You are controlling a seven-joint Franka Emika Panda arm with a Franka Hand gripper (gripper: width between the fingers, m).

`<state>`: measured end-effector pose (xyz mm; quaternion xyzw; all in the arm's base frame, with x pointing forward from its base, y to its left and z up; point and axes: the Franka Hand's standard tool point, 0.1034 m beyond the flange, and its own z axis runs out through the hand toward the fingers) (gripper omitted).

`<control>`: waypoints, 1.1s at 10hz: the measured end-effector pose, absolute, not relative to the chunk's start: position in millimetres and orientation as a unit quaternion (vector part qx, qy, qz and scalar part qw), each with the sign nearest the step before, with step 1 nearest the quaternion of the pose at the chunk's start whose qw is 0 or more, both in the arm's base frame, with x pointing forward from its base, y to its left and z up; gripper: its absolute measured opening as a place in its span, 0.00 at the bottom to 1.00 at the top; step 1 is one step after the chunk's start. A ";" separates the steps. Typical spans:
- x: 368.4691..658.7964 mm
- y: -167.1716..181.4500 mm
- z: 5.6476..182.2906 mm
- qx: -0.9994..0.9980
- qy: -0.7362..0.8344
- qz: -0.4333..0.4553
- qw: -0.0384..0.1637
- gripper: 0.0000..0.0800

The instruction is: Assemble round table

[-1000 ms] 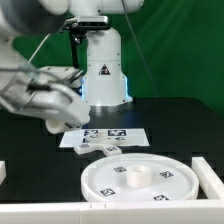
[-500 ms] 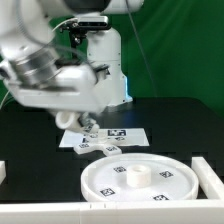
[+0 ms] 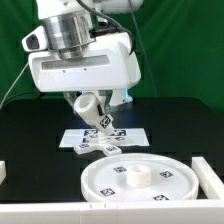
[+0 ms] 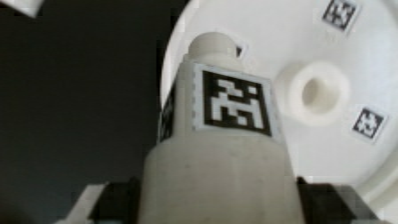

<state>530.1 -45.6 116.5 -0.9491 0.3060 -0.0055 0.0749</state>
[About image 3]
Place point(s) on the white block at left edge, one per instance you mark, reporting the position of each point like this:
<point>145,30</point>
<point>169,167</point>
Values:
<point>2,171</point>

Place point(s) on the white L-shaped fence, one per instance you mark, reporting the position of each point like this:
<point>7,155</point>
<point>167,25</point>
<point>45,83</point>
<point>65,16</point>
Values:
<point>209,210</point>

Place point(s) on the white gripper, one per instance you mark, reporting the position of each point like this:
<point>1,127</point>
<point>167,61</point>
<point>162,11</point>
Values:
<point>106,65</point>

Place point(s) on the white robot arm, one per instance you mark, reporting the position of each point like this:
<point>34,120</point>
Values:
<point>80,48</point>

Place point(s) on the white round table top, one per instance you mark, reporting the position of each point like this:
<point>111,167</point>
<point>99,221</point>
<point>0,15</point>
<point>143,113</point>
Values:
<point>140,177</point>

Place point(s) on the white marker sheet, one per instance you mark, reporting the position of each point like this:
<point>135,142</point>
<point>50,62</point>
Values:
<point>132,136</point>

